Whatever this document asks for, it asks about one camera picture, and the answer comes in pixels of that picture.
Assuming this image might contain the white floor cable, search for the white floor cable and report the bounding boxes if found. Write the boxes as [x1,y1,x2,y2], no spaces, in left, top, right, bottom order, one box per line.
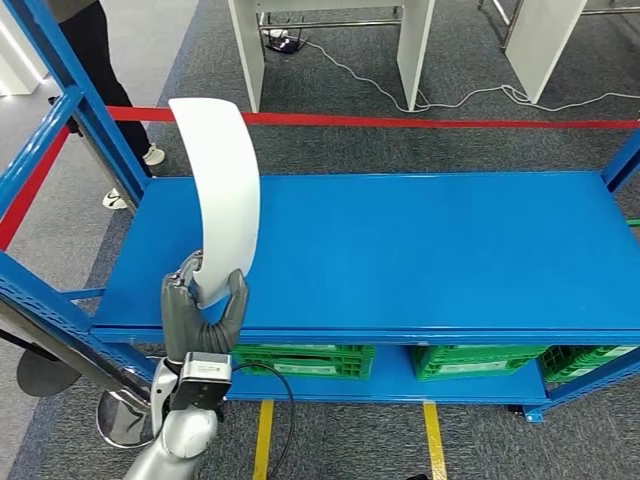
[305,40,640,114]

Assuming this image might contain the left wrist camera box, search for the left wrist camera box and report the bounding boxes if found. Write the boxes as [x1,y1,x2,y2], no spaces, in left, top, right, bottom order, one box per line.
[170,351,233,413]

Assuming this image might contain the black stanchion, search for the black stanchion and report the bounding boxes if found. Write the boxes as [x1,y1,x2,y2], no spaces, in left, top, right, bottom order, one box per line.
[0,327,82,399]

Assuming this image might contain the blue metal shelf rack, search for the blue metal shelf rack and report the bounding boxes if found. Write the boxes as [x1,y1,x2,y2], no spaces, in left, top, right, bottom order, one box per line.
[0,0,640,425]

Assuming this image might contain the red barrier belt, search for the red barrier belt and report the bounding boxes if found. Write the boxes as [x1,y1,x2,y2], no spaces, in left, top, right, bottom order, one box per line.
[0,105,640,252]

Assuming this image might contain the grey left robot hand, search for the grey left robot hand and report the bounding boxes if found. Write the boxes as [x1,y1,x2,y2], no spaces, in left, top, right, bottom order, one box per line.
[161,250,250,362]

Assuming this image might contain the black floor device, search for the black floor device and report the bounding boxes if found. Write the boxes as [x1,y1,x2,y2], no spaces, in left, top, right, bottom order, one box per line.
[263,29,307,54]

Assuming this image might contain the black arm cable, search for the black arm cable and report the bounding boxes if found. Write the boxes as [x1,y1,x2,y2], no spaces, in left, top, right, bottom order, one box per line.
[220,360,296,480]

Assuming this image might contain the white curved panel part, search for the white curved panel part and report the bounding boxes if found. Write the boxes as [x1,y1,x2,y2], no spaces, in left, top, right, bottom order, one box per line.
[168,97,261,311]

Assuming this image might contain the person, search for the person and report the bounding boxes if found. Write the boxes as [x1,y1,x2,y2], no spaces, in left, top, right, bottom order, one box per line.
[47,0,166,211]

